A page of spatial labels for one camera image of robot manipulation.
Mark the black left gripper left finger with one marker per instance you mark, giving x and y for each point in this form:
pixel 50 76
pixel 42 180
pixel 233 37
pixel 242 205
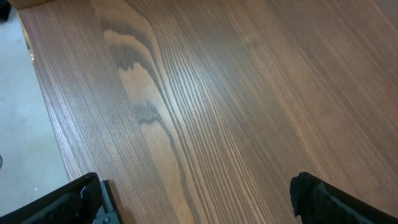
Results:
pixel 84 200

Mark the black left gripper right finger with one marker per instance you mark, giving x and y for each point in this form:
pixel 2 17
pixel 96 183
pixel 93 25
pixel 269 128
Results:
pixel 316 201

